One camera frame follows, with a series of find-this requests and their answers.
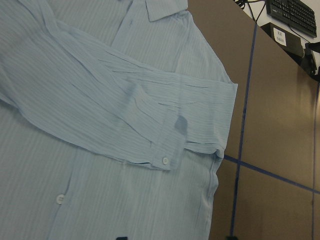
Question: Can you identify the light blue button-up shirt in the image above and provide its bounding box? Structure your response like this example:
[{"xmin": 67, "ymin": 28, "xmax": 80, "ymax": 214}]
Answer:
[{"xmin": 0, "ymin": 0, "xmax": 238, "ymax": 240}]

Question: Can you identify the black box with white label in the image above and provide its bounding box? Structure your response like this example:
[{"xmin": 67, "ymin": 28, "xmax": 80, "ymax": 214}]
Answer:
[{"xmin": 261, "ymin": 22, "xmax": 304, "ymax": 58}]

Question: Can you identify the black computer keyboard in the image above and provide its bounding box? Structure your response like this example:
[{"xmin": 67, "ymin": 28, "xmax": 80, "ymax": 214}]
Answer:
[{"xmin": 265, "ymin": 0, "xmax": 317, "ymax": 38}]

